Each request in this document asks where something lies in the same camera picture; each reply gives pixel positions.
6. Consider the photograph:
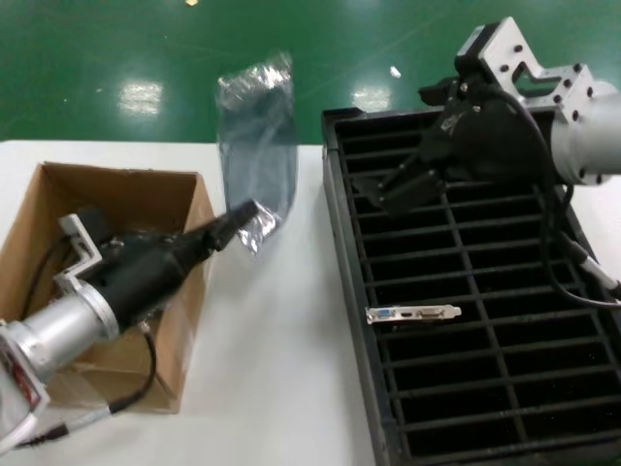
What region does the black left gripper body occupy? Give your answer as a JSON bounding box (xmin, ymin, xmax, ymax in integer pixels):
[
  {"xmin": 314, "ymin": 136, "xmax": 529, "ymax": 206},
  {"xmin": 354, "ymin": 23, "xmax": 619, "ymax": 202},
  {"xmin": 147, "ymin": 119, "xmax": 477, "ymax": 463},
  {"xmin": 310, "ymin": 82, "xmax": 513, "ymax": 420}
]
[{"xmin": 94, "ymin": 231, "xmax": 214, "ymax": 336}]

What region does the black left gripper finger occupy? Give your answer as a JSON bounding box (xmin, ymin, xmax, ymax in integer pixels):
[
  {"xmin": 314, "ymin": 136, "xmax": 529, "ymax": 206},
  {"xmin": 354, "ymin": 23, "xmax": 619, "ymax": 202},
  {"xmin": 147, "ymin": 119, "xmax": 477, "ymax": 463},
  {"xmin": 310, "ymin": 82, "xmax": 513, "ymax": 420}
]
[
  {"xmin": 204, "ymin": 232, "xmax": 239, "ymax": 254},
  {"xmin": 212, "ymin": 201, "xmax": 259, "ymax": 244}
]

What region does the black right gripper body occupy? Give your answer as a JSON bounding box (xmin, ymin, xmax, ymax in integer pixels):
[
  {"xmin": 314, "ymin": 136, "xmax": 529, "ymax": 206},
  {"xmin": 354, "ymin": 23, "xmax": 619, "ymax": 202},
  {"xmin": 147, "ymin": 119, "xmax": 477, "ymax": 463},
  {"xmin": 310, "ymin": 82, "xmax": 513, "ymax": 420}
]
[{"xmin": 419, "ymin": 80, "xmax": 552, "ymax": 183}]

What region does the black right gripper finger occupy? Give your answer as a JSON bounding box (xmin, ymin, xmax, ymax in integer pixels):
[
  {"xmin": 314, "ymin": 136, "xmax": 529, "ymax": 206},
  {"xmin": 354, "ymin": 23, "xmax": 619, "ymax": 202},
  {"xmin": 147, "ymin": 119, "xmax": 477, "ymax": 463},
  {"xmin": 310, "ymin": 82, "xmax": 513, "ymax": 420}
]
[
  {"xmin": 382, "ymin": 152, "xmax": 447, "ymax": 219},
  {"xmin": 351, "ymin": 172, "xmax": 387, "ymax": 198}
]

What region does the translucent grey antistatic bag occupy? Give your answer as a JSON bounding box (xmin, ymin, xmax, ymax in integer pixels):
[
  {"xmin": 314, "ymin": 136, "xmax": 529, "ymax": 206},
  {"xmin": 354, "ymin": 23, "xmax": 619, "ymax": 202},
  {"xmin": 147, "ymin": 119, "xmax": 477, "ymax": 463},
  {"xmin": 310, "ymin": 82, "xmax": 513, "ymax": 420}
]
[{"xmin": 215, "ymin": 48, "xmax": 298, "ymax": 261}]

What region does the black graphics card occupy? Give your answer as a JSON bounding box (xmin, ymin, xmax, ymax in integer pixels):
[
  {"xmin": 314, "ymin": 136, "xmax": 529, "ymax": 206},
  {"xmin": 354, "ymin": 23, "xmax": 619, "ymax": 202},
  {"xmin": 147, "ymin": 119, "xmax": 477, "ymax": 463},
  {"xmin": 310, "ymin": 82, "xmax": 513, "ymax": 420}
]
[{"xmin": 364, "ymin": 304, "xmax": 462, "ymax": 327}]

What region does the black slotted container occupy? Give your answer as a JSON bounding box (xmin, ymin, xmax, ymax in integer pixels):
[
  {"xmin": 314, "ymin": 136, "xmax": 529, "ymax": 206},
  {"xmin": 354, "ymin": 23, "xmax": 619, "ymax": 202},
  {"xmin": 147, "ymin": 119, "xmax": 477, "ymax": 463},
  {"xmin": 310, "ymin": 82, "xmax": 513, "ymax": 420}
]
[{"xmin": 321, "ymin": 107, "xmax": 621, "ymax": 466}]

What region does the brown cardboard box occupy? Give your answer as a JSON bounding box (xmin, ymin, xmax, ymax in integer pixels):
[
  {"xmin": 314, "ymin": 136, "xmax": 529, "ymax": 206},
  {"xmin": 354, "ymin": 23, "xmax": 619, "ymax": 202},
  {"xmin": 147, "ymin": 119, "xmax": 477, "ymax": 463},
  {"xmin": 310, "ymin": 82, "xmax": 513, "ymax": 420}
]
[{"xmin": 0, "ymin": 162, "xmax": 217, "ymax": 415}]

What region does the silver left camera bracket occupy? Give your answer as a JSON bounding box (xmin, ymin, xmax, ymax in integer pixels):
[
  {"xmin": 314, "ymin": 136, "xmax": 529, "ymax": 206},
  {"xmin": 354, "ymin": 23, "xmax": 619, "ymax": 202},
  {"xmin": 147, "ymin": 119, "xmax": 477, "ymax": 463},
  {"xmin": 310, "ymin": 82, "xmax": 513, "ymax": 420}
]
[{"xmin": 51, "ymin": 213, "xmax": 104, "ymax": 292}]

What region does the silver camera bracket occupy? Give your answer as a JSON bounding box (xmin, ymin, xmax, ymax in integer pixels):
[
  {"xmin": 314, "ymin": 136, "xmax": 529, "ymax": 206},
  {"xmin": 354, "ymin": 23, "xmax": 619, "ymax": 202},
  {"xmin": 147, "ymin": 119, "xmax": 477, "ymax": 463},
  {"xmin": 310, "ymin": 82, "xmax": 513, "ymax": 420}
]
[
  {"xmin": 51, "ymin": 213, "xmax": 104, "ymax": 292},
  {"xmin": 477, "ymin": 17, "xmax": 610, "ymax": 106}
]

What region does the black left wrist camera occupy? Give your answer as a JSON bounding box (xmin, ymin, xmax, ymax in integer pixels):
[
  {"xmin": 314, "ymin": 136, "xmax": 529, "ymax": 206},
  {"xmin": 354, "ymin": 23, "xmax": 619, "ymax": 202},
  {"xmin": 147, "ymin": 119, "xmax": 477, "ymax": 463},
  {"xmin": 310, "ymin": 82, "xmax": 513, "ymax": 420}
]
[{"xmin": 76, "ymin": 207, "xmax": 117, "ymax": 244}]

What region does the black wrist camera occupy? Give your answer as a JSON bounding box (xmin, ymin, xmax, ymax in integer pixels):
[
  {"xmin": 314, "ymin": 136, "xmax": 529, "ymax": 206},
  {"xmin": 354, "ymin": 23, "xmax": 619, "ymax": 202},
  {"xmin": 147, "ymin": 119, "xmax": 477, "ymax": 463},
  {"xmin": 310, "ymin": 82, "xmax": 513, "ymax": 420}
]
[
  {"xmin": 454, "ymin": 23, "xmax": 494, "ymax": 69},
  {"xmin": 76, "ymin": 207, "xmax": 117, "ymax": 244}
]

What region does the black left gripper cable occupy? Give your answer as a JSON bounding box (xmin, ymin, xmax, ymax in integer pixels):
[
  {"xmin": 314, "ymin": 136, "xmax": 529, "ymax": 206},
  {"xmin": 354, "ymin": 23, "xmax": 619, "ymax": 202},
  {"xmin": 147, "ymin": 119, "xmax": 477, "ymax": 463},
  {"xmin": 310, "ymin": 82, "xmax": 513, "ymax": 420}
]
[{"xmin": 18, "ymin": 332, "xmax": 157, "ymax": 446}]

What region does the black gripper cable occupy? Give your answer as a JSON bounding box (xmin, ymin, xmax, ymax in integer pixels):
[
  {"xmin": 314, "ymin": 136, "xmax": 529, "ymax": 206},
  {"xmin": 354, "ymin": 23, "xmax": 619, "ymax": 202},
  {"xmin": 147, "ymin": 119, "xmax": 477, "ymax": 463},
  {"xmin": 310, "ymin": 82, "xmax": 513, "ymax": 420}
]
[
  {"xmin": 557, "ymin": 182, "xmax": 621, "ymax": 295},
  {"xmin": 18, "ymin": 332, "xmax": 157, "ymax": 446}
]

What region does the black right camera cable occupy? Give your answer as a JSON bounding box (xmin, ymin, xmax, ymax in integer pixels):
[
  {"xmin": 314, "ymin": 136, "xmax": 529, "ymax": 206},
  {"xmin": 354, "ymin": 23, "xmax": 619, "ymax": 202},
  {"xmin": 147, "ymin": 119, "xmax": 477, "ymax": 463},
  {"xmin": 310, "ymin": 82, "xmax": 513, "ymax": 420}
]
[{"xmin": 502, "ymin": 89, "xmax": 621, "ymax": 310}]

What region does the black camera cable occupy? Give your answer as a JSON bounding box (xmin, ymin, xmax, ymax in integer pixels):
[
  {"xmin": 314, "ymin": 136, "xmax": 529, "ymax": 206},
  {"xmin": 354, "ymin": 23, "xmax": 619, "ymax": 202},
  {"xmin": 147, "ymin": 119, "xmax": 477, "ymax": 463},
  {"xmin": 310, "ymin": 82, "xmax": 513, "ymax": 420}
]
[
  {"xmin": 22, "ymin": 236, "xmax": 72, "ymax": 315},
  {"xmin": 502, "ymin": 89, "xmax": 621, "ymax": 310}
]

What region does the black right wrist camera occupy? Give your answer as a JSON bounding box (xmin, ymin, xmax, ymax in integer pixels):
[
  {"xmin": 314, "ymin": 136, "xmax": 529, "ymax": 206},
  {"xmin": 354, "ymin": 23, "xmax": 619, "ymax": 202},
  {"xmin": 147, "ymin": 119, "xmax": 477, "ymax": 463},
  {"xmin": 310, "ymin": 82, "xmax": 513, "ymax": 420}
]
[{"xmin": 454, "ymin": 23, "xmax": 494, "ymax": 69}]

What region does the silver right camera bracket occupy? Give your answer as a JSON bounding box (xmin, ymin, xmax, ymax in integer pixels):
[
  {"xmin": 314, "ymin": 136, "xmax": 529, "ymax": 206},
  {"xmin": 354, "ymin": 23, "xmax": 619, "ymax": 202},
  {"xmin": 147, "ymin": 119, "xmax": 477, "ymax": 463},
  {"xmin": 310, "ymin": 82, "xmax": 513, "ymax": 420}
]
[{"xmin": 477, "ymin": 17, "xmax": 610, "ymax": 106}]

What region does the black left camera cable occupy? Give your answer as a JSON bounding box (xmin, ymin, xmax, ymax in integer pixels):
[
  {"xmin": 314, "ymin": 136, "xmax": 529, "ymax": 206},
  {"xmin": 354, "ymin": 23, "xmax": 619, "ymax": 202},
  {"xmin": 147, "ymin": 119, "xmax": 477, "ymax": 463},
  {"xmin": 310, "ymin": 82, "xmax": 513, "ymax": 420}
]
[{"xmin": 22, "ymin": 236, "xmax": 72, "ymax": 315}]

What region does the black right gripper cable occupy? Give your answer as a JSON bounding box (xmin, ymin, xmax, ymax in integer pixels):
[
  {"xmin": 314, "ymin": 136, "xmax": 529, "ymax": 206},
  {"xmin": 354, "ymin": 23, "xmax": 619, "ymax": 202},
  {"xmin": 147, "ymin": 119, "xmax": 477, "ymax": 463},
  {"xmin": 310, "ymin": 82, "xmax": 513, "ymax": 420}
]
[{"xmin": 557, "ymin": 182, "xmax": 621, "ymax": 295}]

